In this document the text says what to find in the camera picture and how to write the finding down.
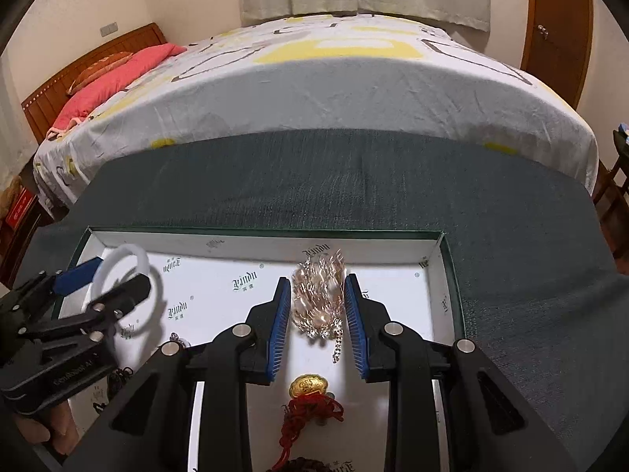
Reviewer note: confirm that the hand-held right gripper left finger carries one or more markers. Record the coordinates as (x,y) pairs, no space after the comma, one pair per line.
(277,329)

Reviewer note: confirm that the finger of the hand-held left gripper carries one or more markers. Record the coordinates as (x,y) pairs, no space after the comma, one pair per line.
(125,292)
(78,275)

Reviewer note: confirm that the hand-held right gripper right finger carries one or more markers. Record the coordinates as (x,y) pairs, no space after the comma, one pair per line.
(356,329)

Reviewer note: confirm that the white jade bangle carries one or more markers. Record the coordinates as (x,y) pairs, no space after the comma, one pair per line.
(128,251)

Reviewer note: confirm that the pearl cluster hair ornament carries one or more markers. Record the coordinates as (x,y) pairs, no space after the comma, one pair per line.
(317,300)

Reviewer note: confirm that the gold ingot red tassel charm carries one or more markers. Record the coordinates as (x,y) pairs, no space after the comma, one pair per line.
(307,386)

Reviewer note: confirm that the green box with white lining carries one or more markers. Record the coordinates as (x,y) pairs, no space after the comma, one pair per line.
(221,275)

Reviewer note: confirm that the person's left hand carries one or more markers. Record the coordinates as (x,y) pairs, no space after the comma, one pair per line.
(59,427)

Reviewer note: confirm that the dark wooden nightstand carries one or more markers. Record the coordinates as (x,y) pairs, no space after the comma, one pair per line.
(22,246)

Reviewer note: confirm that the red box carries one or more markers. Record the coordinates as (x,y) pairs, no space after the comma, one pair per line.
(22,209)

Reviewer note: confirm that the brown teddy bear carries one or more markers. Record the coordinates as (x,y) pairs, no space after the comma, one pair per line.
(11,191)

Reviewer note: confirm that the dark green tablecloth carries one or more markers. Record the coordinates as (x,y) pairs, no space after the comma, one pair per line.
(344,182)

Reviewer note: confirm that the pink pillow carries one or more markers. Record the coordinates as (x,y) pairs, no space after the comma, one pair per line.
(113,83)

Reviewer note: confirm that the brown cushion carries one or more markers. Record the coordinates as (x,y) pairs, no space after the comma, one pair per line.
(100,71)

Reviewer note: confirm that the wooden bed headboard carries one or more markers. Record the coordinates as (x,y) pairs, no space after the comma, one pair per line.
(98,54)

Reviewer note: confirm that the patterned white yellow bed sheet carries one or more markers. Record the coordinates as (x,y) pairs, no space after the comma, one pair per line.
(344,93)

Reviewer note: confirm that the dark wooden chair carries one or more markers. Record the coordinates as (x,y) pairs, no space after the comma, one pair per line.
(612,177)

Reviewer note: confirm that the pile of clothes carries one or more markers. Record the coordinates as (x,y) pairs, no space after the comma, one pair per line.
(624,132)

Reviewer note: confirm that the brown wooden door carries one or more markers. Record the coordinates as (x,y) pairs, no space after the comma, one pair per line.
(558,24)

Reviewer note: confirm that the wall socket plate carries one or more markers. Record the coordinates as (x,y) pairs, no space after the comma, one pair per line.
(109,29)

